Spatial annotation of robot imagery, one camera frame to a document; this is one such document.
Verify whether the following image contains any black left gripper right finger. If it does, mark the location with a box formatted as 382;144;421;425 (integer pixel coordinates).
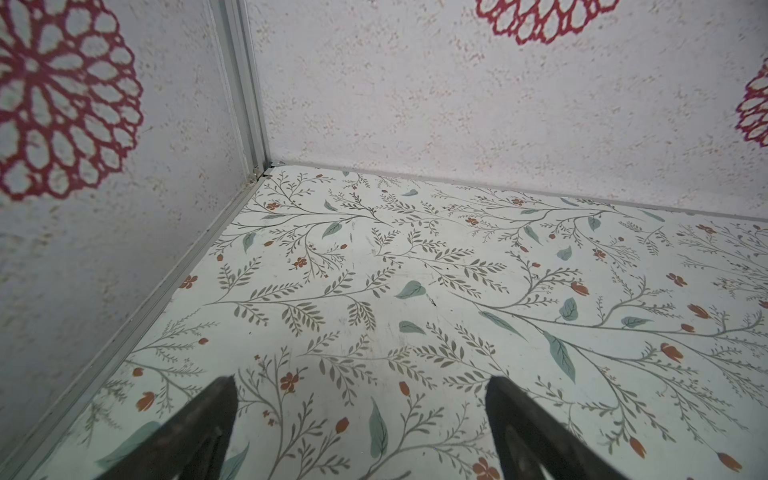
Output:
485;376;627;480

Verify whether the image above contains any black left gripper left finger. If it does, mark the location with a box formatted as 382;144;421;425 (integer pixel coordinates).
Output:
100;376;238;480

